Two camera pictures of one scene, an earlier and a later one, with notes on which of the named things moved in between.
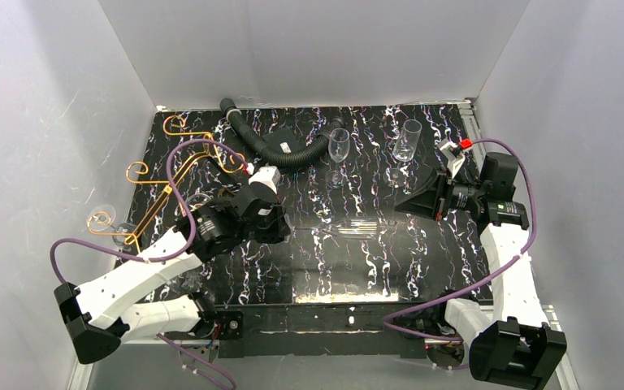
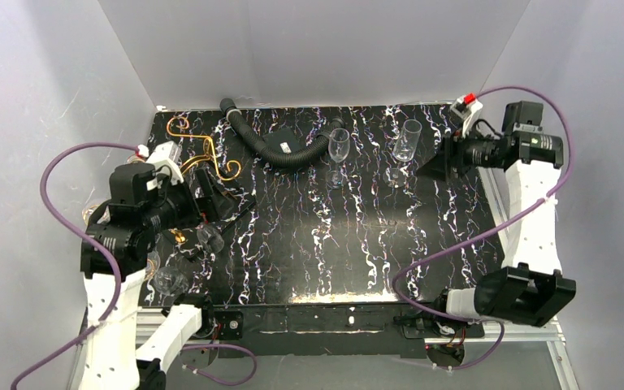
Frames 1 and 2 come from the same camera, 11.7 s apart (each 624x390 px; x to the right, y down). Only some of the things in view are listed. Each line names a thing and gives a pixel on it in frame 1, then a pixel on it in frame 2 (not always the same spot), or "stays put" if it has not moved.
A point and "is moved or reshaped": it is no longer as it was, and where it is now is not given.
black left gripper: [268, 222] -> [204, 192]
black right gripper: [441, 195] -> [448, 156]
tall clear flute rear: [339, 144] stays put
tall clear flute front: [346, 227] is moved or reshaped
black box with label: [283, 140] stays put
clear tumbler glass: [405, 149] stays put
